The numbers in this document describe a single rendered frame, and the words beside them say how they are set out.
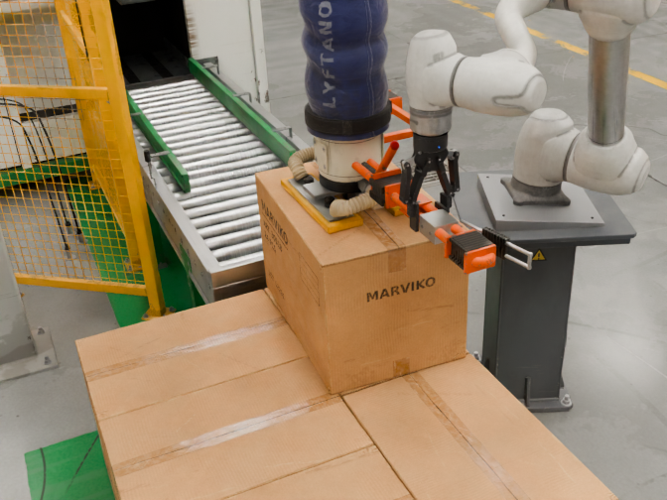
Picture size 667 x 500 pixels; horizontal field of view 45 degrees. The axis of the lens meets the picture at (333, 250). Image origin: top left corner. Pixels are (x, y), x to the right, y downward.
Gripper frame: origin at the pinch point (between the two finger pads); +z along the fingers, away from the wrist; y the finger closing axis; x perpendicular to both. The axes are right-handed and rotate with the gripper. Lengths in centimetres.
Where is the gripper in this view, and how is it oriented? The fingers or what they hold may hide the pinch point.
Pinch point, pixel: (429, 214)
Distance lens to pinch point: 184.2
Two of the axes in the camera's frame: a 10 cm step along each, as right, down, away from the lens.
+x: 3.9, 4.3, -8.1
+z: 0.5, 8.7, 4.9
